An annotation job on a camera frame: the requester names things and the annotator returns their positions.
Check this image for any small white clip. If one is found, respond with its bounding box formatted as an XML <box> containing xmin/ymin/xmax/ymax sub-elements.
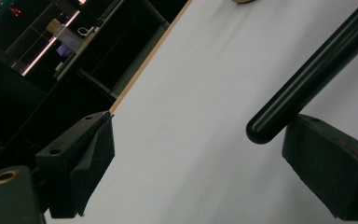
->
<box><xmin>77</xmin><ymin>26</ymin><xmax>96</xmax><ymax>36</ymax></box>

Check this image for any white metal table frame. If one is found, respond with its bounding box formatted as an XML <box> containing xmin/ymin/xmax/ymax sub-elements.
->
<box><xmin>54</xmin><ymin>0</ymin><xmax>172</xmax><ymax>97</ymax></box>

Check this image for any wooden table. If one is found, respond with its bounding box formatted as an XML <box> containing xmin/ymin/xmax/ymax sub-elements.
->
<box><xmin>108</xmin><ymin>0</ymin><xmax>194</xmax><ymax>115</ymax></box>

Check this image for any white table board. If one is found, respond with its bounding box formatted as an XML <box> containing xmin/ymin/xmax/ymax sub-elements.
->
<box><xmin>43</xmin><ymin>0</ymin><xmax>358</xmax><ymax>224</ymax></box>

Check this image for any clear bottle with tan cap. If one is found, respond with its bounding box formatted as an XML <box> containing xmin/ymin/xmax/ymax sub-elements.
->
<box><xmin>46</xmin><ymin>18</ymin><xmax>83</xmax><ymax>52</ymax></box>

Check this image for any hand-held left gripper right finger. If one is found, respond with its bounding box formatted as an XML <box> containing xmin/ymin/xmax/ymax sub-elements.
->
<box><xmin>282</xmin><ymin>113</ymin><xmax>358</xmax><ymax>222</ymax></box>

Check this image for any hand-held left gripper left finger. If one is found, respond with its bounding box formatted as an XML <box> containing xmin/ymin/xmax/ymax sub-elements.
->
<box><xmin>34</xmin><ymin>110</ymin><xmax>117</xmax><ymax>219</ymax></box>

